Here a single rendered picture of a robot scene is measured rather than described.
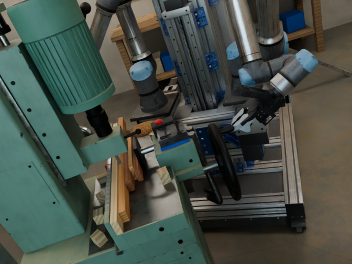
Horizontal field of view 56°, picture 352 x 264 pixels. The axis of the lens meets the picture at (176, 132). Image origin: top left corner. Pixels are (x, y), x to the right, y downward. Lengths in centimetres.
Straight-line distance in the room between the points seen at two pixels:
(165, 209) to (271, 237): 111
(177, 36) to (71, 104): 82
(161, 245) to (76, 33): 67
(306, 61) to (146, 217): 69
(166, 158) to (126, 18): 87
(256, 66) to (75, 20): 63
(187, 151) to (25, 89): 52
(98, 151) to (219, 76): 90
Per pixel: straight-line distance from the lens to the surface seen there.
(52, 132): 102
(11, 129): 100
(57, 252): 120
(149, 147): 113
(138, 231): 96
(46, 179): 106
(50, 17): 90
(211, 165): 118
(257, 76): 123
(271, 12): 143
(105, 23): 164
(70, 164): 107
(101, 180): 136
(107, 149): 107
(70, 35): 92
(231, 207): 186
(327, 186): 223
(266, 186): 196
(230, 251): 197
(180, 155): 109
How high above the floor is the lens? 153
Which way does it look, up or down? 29 degrees down
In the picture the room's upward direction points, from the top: 20 degrees counter-clockwise
